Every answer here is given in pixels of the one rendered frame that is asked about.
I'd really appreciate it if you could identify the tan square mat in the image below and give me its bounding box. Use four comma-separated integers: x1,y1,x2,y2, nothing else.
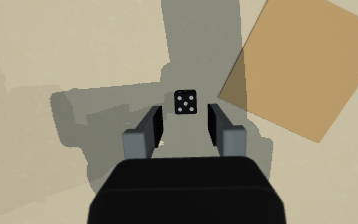
218,0,358,143

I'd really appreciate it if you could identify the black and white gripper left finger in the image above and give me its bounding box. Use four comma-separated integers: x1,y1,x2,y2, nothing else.
122,106,164,160

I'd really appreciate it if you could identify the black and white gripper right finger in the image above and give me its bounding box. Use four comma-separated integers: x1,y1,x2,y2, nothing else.
208,103,247,157

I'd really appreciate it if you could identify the black die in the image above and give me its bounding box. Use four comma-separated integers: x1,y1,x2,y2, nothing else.
174,89,197,115

